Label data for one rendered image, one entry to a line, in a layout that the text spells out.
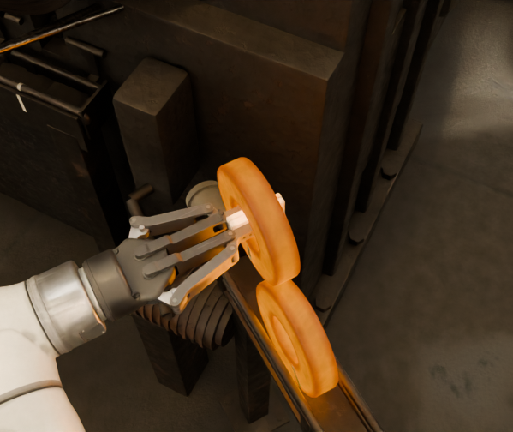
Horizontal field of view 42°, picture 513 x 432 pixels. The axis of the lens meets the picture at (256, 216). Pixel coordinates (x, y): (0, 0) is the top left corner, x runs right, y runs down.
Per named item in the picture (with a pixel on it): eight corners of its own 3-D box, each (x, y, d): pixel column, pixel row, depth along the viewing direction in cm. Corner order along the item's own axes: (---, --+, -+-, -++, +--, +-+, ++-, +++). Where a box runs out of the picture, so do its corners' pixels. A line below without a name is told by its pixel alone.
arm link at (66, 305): (70, 365, 75) (120, 341, 76) (44, 337, 67) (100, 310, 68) (44, 299, 79) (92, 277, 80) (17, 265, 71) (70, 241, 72)
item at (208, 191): (223, 198, 105) (218, 173, 100) (248, 239, 100) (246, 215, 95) (187, 213, 103) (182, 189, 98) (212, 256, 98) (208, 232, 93)
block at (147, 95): (166, 147, 119) (147, 48, 99) (205, 164, 117) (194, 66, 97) (134, 191, 114) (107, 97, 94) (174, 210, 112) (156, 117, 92)
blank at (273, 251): (234, 130, 78) (207, 141, 77) (299, 225, 69) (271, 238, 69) (247, 209, 90) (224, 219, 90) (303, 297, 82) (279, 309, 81)
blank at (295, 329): (265, 258, 89) (243, 269, 88) (316, 297, 75) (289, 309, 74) (299, 355, 94) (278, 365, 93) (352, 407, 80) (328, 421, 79)
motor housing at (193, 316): (172, 334, 160) (139, 218, 114) (253, 375, 155) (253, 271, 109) (143, 382, 154) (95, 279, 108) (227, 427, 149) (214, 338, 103)
